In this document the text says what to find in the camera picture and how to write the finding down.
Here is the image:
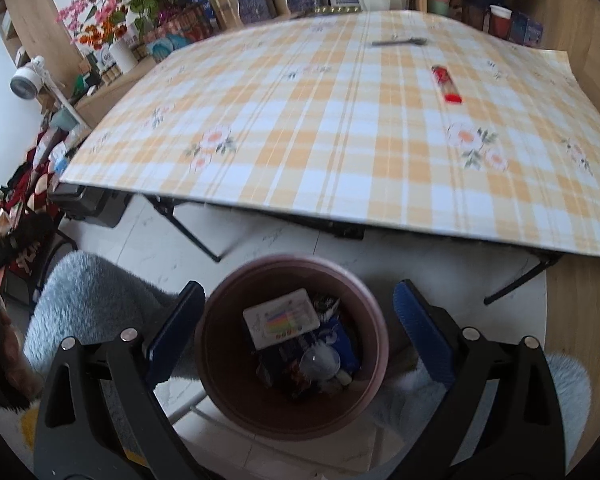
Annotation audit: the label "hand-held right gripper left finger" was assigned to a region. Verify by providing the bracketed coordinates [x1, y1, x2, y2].
[32, 281, 207, 480]

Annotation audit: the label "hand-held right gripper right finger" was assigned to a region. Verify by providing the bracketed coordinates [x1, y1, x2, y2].
[385, 280, 567, 480]

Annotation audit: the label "large blue box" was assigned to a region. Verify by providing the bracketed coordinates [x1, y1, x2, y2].
[325, 320, 361, 373]

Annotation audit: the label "brown round waste bin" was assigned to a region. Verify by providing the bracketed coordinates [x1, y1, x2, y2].
[195, 255, 390, 442]

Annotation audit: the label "white card with coloured stripes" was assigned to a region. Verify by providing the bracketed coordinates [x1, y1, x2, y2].
[242, 289, 325, 351]

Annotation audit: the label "person's left forearm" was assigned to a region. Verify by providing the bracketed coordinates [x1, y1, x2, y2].
[0, 290, 43, 401]

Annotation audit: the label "pile of colourful cloths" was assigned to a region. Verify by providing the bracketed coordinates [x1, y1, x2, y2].
[0, 125, 88, 261]

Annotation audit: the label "black hard case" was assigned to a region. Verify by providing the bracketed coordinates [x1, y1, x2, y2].
[47, 185, 131, 228]

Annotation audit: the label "grey fluffy rug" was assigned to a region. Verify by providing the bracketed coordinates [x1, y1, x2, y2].
[22, 250, 201, 401]

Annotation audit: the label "white clip lamp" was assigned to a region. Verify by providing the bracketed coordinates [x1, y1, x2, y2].
[9, 55, 93, 128]

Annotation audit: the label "yellow white floor mat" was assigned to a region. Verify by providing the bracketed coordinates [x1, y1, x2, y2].
[0, 400, 41, 461]

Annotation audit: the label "box of brown bottles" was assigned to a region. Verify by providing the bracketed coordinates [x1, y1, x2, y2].
[100, 52, 126, 85]

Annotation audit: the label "plaid floral tablecloth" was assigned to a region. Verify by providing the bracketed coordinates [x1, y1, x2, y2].
[59, 10, 600, 261]

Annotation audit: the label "orange flowers in white vase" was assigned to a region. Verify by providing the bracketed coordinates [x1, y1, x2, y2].
[77, 20, 141, 73]

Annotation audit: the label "wooden corner shelf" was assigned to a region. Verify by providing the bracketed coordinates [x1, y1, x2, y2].
[0, 0, 86, 91]

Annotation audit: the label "teal round-print box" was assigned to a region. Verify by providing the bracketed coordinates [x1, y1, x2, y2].
[147, 35, 188, 58]

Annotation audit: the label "red sachet packet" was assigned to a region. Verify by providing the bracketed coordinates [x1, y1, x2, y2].
[431, 64, 465, 106]

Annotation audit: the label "small blue boxes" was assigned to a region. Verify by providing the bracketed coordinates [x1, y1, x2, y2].
[510, 10, 545, 48]

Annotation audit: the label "red paper cup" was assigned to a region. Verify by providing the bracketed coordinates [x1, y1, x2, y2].
[489, 4, 513, 36]

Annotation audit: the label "wooden shelf unit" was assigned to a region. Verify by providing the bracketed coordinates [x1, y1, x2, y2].
[412, 0, 596, 56]

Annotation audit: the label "black folding table frame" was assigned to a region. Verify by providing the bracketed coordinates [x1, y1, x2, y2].
[145, 195, 563, 306]

